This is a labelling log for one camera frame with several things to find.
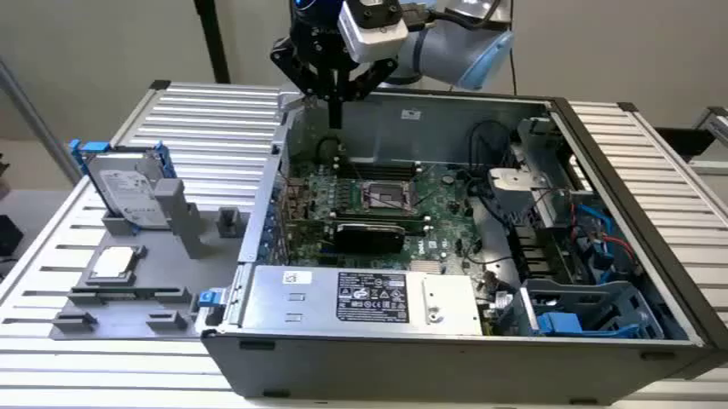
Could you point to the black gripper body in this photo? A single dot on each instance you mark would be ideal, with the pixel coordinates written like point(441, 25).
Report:
point(318, 42)

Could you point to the hard disk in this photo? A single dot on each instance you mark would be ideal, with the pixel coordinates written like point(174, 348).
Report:
point(127, 187)

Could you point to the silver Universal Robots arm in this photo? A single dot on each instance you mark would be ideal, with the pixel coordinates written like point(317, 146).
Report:
point(438, 51)

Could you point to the grey disk bay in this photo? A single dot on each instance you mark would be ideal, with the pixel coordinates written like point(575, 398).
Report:
point(603, 298)

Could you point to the white case label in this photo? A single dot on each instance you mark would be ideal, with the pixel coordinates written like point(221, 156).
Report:
point(410, 114)

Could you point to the black stand pole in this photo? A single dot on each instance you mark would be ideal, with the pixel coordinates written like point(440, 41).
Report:
point(213, 42)

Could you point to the black table corner cap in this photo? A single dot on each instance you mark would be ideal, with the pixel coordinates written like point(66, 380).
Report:
point(628, 107)
point(159, 84)

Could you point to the CPU socket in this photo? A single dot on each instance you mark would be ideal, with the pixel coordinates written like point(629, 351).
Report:
point(388, 195)

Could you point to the green motherboard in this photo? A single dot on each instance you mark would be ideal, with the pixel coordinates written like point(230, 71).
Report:
point(449, 226)

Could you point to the black graphics card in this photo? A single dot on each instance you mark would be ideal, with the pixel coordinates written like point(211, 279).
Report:
point(369, 238)

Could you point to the small silver heatsink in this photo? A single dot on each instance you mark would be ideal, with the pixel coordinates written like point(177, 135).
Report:
point(426, 267)

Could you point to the silver power supply unit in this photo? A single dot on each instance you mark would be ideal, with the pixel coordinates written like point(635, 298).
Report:
point(318, 302)

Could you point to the grey parts rack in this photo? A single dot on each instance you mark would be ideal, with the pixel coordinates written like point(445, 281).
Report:
point(159, 272)

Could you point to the silver CPU chip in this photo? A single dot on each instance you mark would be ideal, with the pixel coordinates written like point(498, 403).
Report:
point(115, 260)

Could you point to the blue case latch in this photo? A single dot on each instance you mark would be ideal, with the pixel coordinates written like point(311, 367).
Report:
point(210, 298)

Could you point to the black box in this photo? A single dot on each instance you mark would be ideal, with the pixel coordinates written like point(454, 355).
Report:
point(8, 236)

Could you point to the open black PC case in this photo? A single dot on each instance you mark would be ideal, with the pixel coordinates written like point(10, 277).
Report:
point(398, 366)

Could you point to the silver drive bay bracket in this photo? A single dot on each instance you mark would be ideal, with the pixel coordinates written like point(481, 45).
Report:
point(512, 183)

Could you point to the aluminium frame bar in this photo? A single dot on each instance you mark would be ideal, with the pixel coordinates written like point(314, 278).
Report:
point(34, 119)

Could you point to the aluminium profile frame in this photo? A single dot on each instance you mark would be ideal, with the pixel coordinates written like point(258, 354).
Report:
point(711, 123)

